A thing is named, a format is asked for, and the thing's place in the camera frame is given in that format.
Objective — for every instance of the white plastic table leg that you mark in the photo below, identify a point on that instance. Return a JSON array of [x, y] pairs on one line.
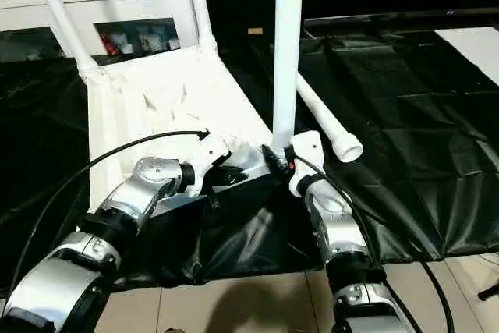
[[331, 130], [58, 13], [200, 5], [287, 37]]

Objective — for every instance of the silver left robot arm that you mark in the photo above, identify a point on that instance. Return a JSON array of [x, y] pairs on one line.
[[132, 200]]

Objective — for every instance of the small yellow tag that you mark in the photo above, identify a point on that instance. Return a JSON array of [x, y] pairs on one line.
[[255, 30]]

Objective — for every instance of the black work mat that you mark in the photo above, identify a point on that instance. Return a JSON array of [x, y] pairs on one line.
[[405, 107]]

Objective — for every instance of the white flat board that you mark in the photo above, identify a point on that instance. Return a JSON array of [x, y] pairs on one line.
[[472, 52]]

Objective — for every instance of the black stand base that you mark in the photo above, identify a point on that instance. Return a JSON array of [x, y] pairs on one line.
[[490, 290]]

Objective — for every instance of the white glass-door cabinet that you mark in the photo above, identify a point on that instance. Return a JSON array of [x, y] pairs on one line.
[[31, 13]]

